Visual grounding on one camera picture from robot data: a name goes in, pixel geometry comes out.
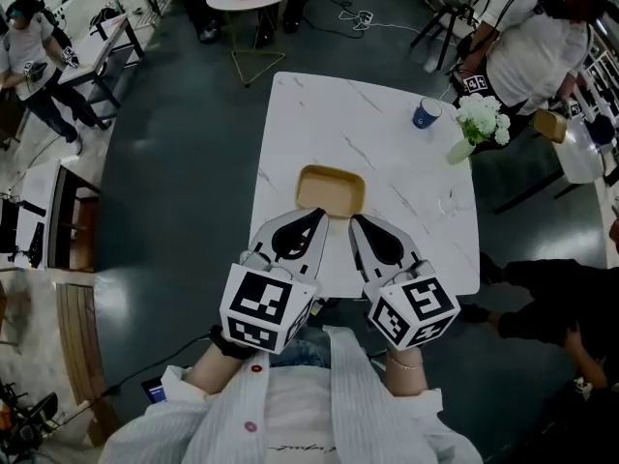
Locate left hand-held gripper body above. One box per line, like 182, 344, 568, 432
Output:
220, 250, 322, 356

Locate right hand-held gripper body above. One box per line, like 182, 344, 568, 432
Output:
362, 258, 462, 354

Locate person's left forearm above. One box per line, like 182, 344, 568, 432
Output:
183, 340, 243, 395

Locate person's right forearm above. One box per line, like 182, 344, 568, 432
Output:
384, 348, 429, 398

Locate black wristband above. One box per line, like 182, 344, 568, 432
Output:
208, 325, 255, 360

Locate person's blue jeans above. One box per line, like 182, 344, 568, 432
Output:
270, 326, 335, 369

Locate clear glass cup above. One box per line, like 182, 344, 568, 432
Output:
437, 186, 473, 218

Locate pale green vase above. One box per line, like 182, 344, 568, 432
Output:
445, 137, 476, 166

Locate person's white t-shirt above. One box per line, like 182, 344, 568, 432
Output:
264, 364, 339, 464

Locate person's white striped shirt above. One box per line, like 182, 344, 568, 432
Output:
99, 325, 485, 464

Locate white marble square table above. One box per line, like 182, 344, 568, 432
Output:
250, 71, 481, 302

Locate blue mug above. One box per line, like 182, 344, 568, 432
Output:
412, 97, 443, 131

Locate small tablet screen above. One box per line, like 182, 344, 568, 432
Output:
140, 377, 170, 405

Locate white flower bouquet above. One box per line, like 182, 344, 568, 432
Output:
455, 93, 512, 146

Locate wooden slatted bench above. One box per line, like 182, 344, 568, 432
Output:
55, 281, 122, 447

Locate white table with black legs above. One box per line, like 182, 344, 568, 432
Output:
492, 113, 608, 215

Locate white and wood cabinet desk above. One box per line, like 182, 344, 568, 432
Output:
21, 159, 103, 273

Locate black chair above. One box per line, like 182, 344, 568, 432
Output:
410, 0, 480, 72

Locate black floor cable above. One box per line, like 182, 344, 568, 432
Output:
99, 329, 217, 398

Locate white desk with black frame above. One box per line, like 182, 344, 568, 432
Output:
57, 12, 146, 130

